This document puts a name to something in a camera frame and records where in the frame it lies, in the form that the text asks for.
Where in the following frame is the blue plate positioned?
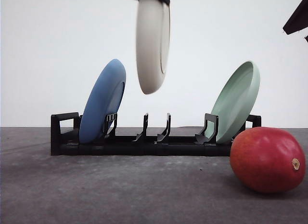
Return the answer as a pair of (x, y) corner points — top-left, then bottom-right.
(79, 59), (127, 144)

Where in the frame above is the white plate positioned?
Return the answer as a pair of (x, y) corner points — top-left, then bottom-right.
(136, 0), (171, 94)

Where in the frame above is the black plate rack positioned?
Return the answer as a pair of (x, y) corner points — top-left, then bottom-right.
(51, 112), (261, 156)

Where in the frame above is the green plate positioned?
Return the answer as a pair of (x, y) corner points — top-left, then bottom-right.
(205, 61), (260, 144)

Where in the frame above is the red pomegranate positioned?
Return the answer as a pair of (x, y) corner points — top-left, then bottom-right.
(230, 127), (306, 194)

